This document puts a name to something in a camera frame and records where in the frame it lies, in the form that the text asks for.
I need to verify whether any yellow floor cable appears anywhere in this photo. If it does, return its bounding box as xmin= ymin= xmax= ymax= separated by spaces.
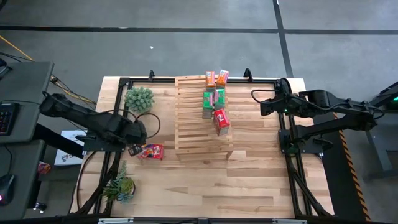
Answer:
xmin=0 ymin=35 xmax=98 ymax=105

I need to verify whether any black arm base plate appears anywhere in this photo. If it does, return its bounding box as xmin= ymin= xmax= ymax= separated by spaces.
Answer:
xmin=279 ymin=129 xmax=325 ymax=155
xmin=82 ymin=136 xmax=127 ymax=153

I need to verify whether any pink snack packet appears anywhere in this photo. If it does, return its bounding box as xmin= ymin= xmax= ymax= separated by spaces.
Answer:
xmin=37 ymin=161 xmax=52 ymax=181

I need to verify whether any desk caster wheel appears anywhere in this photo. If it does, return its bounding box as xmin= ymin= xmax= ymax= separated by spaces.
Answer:
xmin=33 ymin=202 xmax=48 ymax=214

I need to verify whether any orange cereal box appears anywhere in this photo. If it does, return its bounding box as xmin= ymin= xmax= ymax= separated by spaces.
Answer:
xmin=216 ymin=69 xmax=230 ymax=90
xmin=205 ymin=70 xmax=216 ymax=93

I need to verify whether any black computer mouse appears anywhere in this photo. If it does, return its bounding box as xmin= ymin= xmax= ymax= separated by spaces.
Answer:
xmin=0 ymin=174 xmax=16 ymax=207

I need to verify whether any white printed box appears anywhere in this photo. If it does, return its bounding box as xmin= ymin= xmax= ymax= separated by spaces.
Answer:
xmin=54 ymin=129 xmax=86 ymax=166

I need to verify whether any wooden slatted shelf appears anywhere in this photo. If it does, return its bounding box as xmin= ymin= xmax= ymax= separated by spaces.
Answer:
xmin=163 ymin=73 xmax=234 ymax=162

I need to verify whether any green spiky ball plant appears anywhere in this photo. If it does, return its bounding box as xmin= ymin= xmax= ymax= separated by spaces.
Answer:
xmin=124 ymin=86 xmax=155 ymax=114

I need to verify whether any black mat with hazard stripe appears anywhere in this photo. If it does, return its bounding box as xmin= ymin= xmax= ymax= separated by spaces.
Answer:
xmin=306 ymin=90 xmax=371 ymax=222

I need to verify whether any black keyboard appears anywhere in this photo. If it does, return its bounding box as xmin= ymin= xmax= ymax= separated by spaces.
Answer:
xmin=0 ymin=102 xmax=20 ymax=136

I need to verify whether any black metal table frame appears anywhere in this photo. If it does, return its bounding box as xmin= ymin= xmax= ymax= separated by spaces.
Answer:
xmin=71 ymin=76 xmax=335 ymax=220

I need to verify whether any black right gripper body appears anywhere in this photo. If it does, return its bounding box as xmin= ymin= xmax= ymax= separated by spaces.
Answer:
xmin=269 ymin=77 xmax=299 ymax=115

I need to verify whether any green cereal box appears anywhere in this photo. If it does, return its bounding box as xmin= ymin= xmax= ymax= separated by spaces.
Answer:
xmin=213 ymin=88 xmax=226 ymax=110
xmin=202 ymin=91 xmax=215 ymax=120

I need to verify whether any grey desk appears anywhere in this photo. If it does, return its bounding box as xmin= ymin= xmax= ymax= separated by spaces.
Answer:
xmin=0 ymin=61 xmax=54 ymax=144
xmin=0 ymin=139 xmax=46 ymax=220

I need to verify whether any potted succulent plant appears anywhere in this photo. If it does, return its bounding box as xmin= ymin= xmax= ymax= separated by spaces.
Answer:
xmin=102 ymin=160 xmax=137 ymax=203

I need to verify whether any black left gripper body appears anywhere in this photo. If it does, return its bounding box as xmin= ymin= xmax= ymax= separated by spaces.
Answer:
xmin=123 ymin=121 xmax=148 ymax=146

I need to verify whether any grey metal cart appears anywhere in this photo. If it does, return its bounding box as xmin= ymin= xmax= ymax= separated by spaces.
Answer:
xmin=343 ymin=81 xmax=398 ymax=182

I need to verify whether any black desk device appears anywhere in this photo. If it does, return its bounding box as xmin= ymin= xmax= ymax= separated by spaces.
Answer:
xmin=0 ymin=58 xmax=12 ymax=80

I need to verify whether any red cereal box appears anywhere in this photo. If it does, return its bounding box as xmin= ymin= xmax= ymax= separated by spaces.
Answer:
xmin=137 ymin=143 xmax=165 ymax=161
xmin=213 ymin=108 xmax=231 ymax=137

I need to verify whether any silver metal bracket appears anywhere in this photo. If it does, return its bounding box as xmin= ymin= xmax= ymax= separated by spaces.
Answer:
xmin=98 ymin=217 xmax=134 ymax=224
xmin=272 ymin=218 xmax=308 ymax=224

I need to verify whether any black desk cable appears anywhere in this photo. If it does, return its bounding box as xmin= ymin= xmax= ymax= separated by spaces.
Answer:
xmin=0 ymin=99 xmax=44 ymax=108

